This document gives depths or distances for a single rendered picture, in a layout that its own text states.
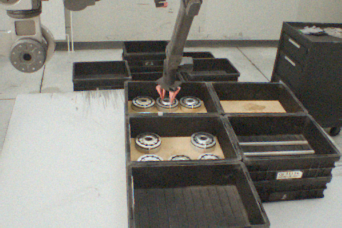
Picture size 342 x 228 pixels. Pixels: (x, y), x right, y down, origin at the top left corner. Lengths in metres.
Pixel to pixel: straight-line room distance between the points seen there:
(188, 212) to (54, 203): 0.51
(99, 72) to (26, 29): 1.35
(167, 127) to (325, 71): 1.71
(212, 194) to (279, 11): 3.99
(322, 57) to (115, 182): 1.88
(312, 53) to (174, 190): 1.78
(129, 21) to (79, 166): 3.09
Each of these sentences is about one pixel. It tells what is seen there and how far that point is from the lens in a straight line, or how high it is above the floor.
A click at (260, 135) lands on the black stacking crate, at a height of 0.83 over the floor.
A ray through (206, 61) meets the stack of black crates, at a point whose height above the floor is 0.57.
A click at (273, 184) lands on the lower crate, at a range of 1.43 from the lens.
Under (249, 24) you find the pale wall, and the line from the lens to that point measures 4.92.
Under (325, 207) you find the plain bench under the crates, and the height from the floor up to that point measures 0.70.
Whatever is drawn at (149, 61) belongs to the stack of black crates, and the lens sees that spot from 2.93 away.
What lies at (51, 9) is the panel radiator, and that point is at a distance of 4.29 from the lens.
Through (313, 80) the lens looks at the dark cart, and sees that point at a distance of 2.91.
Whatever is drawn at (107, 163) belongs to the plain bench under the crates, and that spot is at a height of 0.70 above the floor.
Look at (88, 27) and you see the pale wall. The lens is 4.46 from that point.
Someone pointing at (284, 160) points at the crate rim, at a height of 0.92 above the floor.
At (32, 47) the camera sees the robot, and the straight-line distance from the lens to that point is 1.48.
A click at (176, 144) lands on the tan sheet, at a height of 0.83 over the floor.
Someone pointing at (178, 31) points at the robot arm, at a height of 1.26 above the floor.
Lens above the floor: 1.72
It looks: 30 degrees down
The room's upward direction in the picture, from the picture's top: 5 degrees clockwise
